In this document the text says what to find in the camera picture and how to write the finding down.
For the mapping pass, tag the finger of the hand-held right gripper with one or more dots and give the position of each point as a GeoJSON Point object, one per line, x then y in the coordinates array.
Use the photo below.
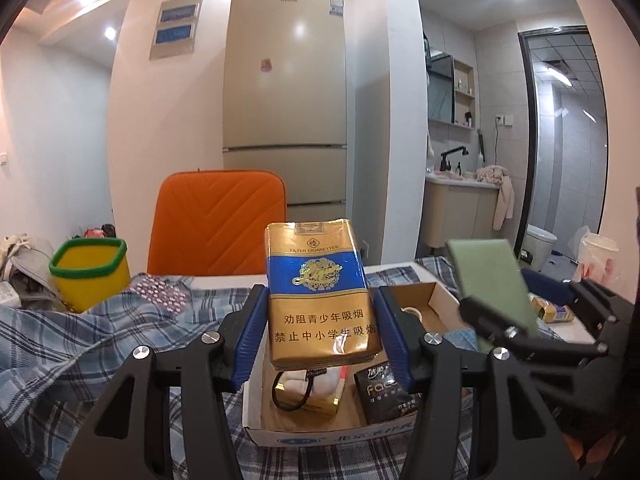
{"type": "Point", "coordinates": [550, 287]}
{"type": "Point", "coordinates": [492, 317]}

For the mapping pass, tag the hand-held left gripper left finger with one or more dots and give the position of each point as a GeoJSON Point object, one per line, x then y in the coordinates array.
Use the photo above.
{"type": "Point", "coordinates": [250, 330]}

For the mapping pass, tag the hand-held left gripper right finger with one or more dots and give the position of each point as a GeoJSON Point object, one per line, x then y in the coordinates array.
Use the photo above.
{"type": "Point", "coordinates": [395, 330]}

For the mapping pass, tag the green packet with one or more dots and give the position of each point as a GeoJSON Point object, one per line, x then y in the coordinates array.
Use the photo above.
{"type": "Point", "coordinates": [490, 280]}

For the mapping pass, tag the black tissue packet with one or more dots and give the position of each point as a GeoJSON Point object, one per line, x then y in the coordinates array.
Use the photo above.
{"type": "Point", "coordinates": [385, 395]}

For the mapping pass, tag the blue and gold cigarette pack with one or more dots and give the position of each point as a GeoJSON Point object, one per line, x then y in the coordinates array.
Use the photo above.
{"type": "Point", "coordinates": [320, 280]}

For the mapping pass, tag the shallow cardboard box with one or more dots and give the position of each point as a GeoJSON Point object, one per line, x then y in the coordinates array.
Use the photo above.
{"type": "Point", "coordinates": [300, 437]}

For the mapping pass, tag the small gold packet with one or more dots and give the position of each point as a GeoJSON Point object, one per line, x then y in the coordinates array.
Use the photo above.
{"type": "Point", "coordinates": [552, 310]}

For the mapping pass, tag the white tape roll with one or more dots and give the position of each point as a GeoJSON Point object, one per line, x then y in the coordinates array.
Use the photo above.
{"type": "Point", "coordinates": [411, 311]}

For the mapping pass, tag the white toilet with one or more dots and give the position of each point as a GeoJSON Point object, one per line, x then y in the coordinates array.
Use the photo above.
{"type": "Point", "coordinates": [540, 242]}

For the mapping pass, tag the red and gold cigarette pack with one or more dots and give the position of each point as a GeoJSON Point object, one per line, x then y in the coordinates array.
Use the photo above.
{"type": "Point", "coordinates": [322, 395]}

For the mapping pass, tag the pink dotted cloth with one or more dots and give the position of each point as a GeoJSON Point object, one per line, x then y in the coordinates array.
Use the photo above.
{"type": "Point", "coordinates": [160, 292]}

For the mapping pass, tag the pink towel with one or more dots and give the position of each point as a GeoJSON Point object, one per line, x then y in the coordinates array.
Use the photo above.
{"type": "Point", "coordinates": [502, 200]}

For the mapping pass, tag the orange quilted chair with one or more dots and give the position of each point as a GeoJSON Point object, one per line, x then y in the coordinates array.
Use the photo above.
{"type": "Point", "coordinates": [215, 225]}

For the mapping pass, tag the beige sink vanity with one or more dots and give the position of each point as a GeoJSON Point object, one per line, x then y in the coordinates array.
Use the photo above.
{"type": "Point", "coordinates": [457, 210]}

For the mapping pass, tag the yellow bin with green rim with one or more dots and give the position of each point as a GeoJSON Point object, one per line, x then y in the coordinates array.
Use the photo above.
{"type": "Point", "coordinates": [92, 285]}

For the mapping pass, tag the black faucet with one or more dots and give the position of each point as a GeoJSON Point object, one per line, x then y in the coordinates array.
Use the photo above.
{"type": "Point", "coordinates": [446, 160]}

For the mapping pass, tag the red and black bag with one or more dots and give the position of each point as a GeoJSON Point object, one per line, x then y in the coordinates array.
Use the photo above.
{"type": "Point", "coordinates": [97, 232]}

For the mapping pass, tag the blue plaid blanket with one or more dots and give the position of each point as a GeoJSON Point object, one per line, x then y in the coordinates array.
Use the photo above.
{"type": "Point", "coordinates": [60, 340]}

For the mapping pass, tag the bathroom mirror cabinet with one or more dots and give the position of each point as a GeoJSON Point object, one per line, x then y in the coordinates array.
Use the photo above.
{"type": "Point", "coordinates": [447, 90]}

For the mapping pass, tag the grey cloth pile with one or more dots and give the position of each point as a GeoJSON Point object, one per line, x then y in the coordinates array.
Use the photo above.
{"type": "Point", "coordinates": [30, 270]}

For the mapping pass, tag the beige refrigerator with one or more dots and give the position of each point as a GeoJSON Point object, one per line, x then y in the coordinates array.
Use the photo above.
{"type": "Point", "coordinates": [285, 100]}

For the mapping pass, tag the low white wall socket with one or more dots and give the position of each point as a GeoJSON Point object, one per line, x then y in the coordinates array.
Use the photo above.
{"type": "Point", "coordinates": [365, 249]}

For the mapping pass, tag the black shower door frame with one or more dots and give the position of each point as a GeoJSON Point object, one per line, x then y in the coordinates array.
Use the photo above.
{"type": "Point", "coordinates": [525, 125]}

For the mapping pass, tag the wall electrical panel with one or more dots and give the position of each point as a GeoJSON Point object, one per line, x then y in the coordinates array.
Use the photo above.
{"type": "Point", "coordinates": [175, 27]}

